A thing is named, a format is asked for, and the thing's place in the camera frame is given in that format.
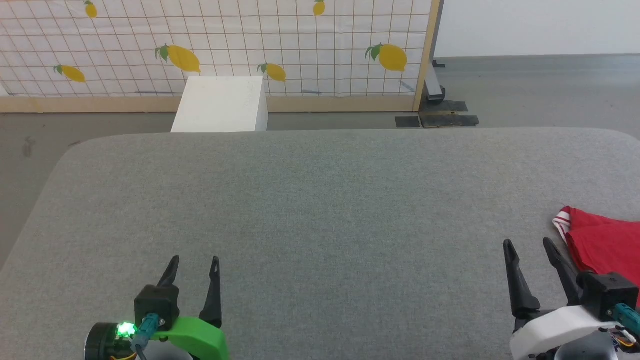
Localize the grey metal partition foot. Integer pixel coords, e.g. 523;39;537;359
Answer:
425;59;447;105

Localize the white box pedestal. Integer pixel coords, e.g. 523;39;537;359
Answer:
170;76;270;134

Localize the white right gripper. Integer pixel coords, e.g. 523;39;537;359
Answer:
503;237;621;360

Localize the red white basketball jersey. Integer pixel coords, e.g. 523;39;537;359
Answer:
552;205;640;307

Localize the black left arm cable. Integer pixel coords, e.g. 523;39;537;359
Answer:
130;313;162;360

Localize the lemon print partition screen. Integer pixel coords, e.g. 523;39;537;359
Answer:
0;0;444;114

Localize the large black floor plate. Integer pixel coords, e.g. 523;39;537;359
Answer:
418;100;480;130

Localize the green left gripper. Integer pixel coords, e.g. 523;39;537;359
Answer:
84;255;230;360

